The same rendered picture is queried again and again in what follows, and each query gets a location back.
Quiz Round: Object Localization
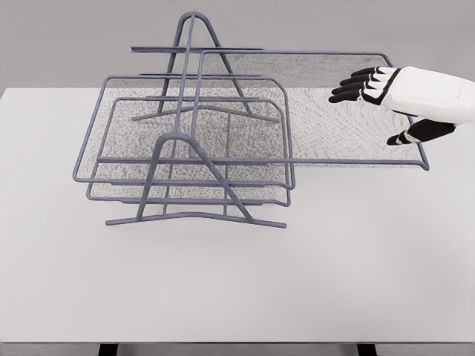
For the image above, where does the white black-fingered right robot hand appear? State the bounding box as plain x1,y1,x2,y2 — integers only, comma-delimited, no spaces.
328,65,465,147

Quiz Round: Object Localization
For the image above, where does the grey wire tray rack frame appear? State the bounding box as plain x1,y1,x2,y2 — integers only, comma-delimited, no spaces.
96,11,289,228

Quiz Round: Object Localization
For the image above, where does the grey mesh folder tray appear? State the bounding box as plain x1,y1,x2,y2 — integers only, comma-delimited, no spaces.
72,73,296,191
86,96,293,208
189,50,432,173

